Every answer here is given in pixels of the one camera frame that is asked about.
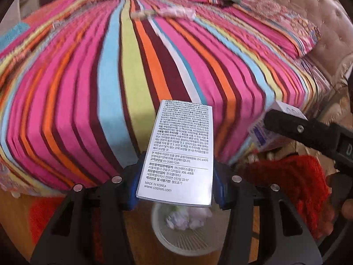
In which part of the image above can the white purple small box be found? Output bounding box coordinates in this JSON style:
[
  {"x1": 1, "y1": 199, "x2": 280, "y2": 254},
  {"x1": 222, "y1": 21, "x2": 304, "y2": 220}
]
[{"x1": 247, "y1": 100, "x2": 308, "y2": 153}]

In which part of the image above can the large white paper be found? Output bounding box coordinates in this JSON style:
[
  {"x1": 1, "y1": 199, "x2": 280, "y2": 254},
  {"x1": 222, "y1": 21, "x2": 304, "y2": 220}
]
[{"x1": 165, "y1": 206, "x2": 212, "y2": 231}]

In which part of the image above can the white grey carton box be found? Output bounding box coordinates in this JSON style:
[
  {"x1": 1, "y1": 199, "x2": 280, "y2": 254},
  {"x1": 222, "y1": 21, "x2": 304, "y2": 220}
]
[{"x1": 136, "y1": 100, "x2": 214, "y2": 207}]

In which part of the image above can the pink white toilet cover packet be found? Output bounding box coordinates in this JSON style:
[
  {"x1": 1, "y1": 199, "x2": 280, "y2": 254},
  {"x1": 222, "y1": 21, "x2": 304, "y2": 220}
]
[{"x1": 156, "y1": 6, "x2": 196, "y2": 20}]

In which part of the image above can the small barcode box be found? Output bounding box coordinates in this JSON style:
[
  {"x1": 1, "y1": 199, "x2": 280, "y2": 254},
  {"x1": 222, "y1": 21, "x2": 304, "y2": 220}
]
[{"x1": 130, "y1": 10, "x2": 157, "y2": 20}]

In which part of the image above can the cream carved nightstand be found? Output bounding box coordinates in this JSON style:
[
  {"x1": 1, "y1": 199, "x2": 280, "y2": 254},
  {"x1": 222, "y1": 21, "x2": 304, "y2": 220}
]
[{"x1": 300, "y1": 82, "x2": 353, "y2": 155}]

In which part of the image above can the red fluffy right slipper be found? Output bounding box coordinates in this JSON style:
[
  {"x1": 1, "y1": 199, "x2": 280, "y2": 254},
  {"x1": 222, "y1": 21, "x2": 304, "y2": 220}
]
[{"x1": 242, "y1": 155, "x2": 334, "y2": 240}]

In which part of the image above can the red fluffy slipper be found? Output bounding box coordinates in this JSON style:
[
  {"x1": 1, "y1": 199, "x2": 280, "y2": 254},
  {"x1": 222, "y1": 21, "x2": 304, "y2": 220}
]
[
  {"x1": 242, "y1": 155, "x2": 334, "y2": 240},
  {"x1": 29, "y1": 197, "x2": 64, "y2": 245}
]

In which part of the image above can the red fluffy left slipper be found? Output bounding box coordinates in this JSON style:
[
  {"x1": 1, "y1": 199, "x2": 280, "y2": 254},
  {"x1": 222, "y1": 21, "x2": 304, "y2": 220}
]
[{"x1": 29, "y1": 197, "x2": 64, "y2": 245}]

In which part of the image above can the white mesh waste basket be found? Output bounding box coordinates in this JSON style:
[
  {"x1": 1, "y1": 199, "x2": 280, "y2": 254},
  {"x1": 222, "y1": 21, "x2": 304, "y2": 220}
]
[{"x1": 151, "y1": 203, "x2": 230, "y2": 257}]

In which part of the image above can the floral pink pillow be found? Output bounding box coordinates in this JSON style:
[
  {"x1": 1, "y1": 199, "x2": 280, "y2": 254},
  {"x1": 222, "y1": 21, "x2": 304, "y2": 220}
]
[{"x1": 233, "y1": 0, "x2": 321, "y2": 59}]

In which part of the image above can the tufted beige headboard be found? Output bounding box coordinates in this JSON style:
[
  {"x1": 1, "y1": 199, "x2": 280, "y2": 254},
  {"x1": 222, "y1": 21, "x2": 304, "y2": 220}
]
[{"x1": 256, "y1": 0, "x2": 353, "y2": 95}]

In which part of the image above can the striped colourful bed cover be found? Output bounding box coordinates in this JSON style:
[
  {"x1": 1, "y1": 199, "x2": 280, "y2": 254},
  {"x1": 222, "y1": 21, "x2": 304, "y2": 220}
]
[{"x1": 1, "y1": 0, "x2": 330, "y2": 196}]

